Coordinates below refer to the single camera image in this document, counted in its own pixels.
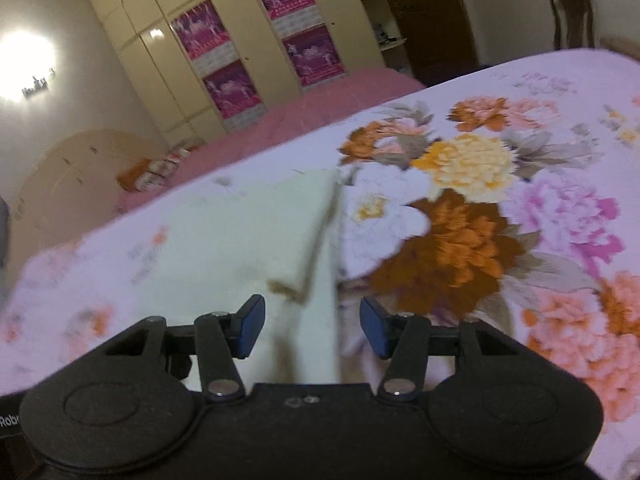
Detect pale green cloth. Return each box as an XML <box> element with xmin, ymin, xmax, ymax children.
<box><xmin>138</xmin><ymin>169</ymin><xmax>341</xmax><ymax>386</ymax></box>

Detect lilac floral bed sheet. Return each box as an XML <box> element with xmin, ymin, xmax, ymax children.
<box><xmin>1</xmin><ymin>49</ymin><xmax>639</xmax><ymax>479</ymax></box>

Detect orange patterned pillow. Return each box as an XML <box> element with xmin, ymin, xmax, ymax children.
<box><xmin>116</xmin><ymin>144</ymin><xmax>200</xmax><ymax>193</ymax></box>

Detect grey tied curtain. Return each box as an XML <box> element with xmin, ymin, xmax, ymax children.
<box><xmin>0</xmin><ymin>198</ymin><xmax>10</xmax><ymax>266</ymax></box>

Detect cream rounded headboard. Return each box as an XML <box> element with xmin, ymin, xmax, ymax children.
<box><xmin>8</xmin><ymin>129</ymin><xmax>165</xmax><ymax>274</ymax></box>

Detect lower left magenta poster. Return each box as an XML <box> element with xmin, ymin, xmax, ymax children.
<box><xmin>203</xmin><ymin>61</ymin><xmax>262</xmax><ymax>119</ymax></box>

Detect pink checked bedspread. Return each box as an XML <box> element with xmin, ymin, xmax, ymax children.
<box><xmin>117</xmin><ymin>68</ymin><xmax>425</xmax><ymax>214</ymax></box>

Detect cream corner shelves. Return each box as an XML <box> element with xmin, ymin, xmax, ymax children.
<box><xmin>360</xmin><ymin>0</ymin><xmax>413</xmax><ymax>77</ymax></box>

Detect upper left magenta poster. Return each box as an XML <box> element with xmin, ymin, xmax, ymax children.
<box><xmin>170</xmin><ymin>0</ymin><xmax>240</xmax><ymax>78</ymax></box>

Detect cream wardrobe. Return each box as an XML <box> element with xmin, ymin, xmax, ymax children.
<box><xmin>89</xmin><ymin>0</ymin><xmax>384</xmax><ymax>144</ymax></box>

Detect lower right magenta poster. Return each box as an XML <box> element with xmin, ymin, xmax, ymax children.
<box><xmin>283</xmin><ymin>25</ymin><xmax>346</xmax><ymax>90</ymax></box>

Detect dark wooden door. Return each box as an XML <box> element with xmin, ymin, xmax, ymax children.
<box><xmin>388</xmin><ymin>0</ymin><xmax>480</xmax><ymax>86</ymax></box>

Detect dark wooden chair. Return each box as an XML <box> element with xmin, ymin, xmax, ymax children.
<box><xmin>549</xmin><ymin>0</ymin><xmax>596</xmax><ymax>50</ymax></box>

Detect wall lamp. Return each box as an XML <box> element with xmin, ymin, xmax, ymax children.
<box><xmin>22</xmin><ymin>68</ymin><xmax>56</xmax><ymax>99</ymax></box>

